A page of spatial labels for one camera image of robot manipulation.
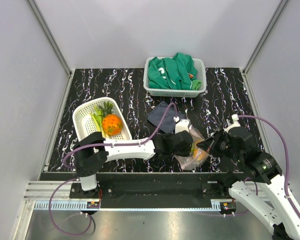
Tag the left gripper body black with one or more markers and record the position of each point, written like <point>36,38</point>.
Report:
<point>183,153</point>

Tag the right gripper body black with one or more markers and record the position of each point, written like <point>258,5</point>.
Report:
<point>221,146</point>

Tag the fake orange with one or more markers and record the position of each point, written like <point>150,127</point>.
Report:
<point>198,154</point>

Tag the clear zip top bag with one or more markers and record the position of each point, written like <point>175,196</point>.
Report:
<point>188,163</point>

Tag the fake pineapple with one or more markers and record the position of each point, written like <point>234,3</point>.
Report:
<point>111,124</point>

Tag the fake green onion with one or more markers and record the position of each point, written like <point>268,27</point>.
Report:
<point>97,118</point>

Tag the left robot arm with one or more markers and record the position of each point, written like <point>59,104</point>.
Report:
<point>94,151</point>

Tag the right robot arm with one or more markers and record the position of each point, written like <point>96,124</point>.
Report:
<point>261,187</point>

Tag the green clothing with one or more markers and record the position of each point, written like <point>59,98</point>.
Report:
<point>173,73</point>

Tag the grey plastic basket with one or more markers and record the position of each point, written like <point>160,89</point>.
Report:
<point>199,65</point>

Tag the white perforated basket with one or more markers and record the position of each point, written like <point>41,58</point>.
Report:
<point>84,125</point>

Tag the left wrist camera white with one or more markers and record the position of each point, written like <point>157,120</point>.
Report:
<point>181,124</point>

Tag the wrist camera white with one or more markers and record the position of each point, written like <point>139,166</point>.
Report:
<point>232,123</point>
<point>181,124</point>

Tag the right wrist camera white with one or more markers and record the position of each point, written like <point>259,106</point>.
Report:
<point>232,123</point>

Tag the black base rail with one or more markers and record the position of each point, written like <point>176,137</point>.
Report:
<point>170,192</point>

